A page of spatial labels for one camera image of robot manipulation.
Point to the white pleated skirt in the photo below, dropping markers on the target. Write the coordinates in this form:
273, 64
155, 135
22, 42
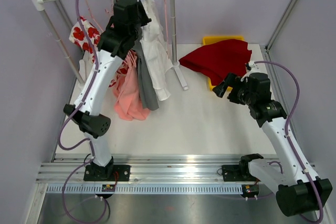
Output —
155, 51

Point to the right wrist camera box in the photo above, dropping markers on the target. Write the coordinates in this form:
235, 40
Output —
251, 68

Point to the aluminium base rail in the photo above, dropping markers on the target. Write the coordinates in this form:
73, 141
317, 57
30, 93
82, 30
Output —
163, 174

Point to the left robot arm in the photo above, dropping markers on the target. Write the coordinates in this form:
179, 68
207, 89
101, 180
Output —
115, 42

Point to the pink hanger of floral skirt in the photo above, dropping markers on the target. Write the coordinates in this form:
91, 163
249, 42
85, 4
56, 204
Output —
92, 16

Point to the white clothes rack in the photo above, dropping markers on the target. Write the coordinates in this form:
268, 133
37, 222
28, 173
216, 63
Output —
39, 5

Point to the grey skirt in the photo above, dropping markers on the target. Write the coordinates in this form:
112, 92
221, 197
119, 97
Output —
146, 89

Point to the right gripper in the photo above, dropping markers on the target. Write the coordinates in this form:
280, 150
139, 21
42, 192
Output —
234, 81

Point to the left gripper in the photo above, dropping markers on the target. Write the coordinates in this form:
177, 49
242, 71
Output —
145, 19

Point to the pink skirt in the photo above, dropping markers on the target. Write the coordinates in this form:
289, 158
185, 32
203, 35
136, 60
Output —
125, 87

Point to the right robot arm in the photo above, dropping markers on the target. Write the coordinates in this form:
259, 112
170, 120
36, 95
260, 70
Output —
298, 189

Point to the pink hanger of red skirt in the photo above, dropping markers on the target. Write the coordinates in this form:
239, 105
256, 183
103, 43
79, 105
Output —
166, 29

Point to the floral red white skirt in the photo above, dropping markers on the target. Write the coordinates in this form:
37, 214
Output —
77, 37

